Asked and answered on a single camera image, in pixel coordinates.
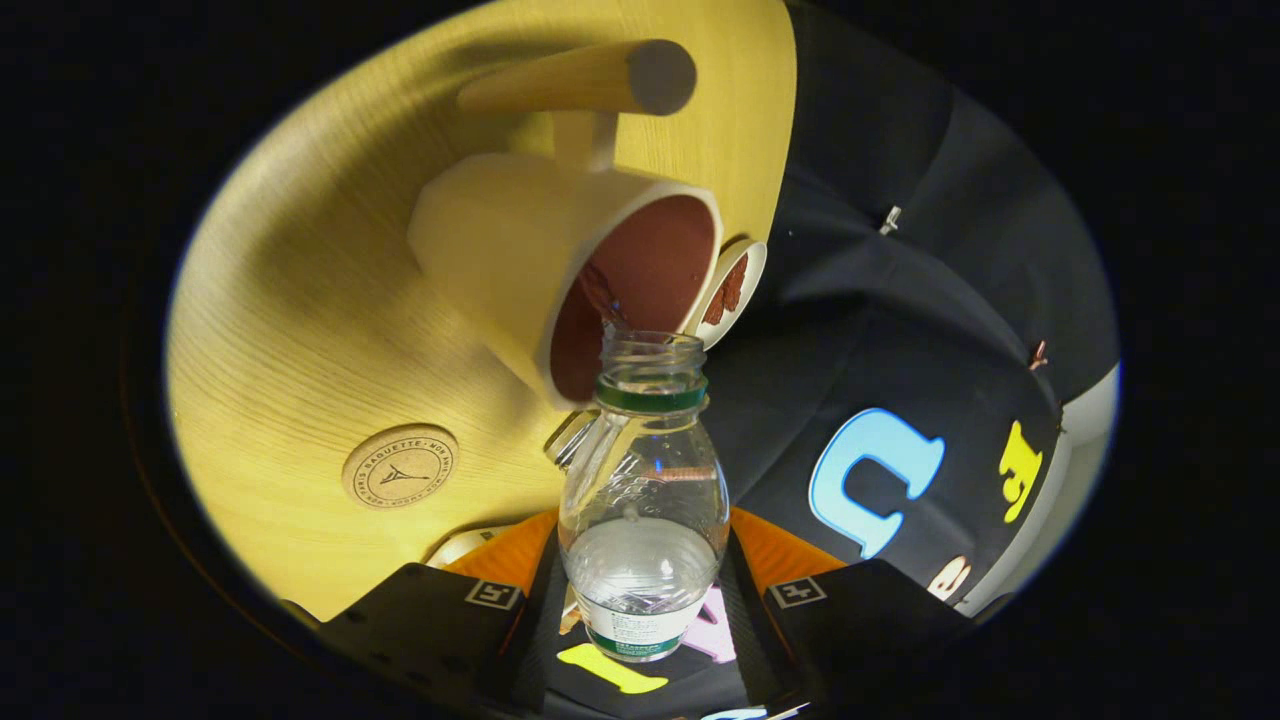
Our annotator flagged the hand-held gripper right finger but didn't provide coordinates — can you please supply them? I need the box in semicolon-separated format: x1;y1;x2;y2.
720;508;976;713

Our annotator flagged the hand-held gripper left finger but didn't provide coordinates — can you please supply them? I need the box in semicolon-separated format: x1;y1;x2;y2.
320;510;561;716

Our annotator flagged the clear plastic juice bottle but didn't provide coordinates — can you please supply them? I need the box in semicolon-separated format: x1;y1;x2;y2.
558;330;731;663

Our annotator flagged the round cork coaster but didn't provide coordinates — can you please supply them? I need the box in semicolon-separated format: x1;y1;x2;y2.
342;425;461;511

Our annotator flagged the cream cup with wooden handle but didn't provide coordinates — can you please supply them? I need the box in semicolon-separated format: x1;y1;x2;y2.
408;40;723;411

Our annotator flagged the white toaster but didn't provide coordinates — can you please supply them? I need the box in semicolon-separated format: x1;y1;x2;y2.
425;525;513;569

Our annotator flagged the ribbed drinking glass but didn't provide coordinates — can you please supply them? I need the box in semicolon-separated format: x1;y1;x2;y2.
545;410;601;471

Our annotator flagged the red sausage slice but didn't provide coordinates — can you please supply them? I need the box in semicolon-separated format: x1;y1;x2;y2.
703;255;749;326

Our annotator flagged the black backdrop cloth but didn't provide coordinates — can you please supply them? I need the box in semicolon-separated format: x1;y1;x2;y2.
545;0;1119;720

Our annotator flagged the small white plate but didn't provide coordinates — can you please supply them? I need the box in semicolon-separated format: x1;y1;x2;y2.
690;240;769;351

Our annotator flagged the wooden table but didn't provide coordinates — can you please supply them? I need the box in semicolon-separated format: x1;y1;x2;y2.
165;0;798;621

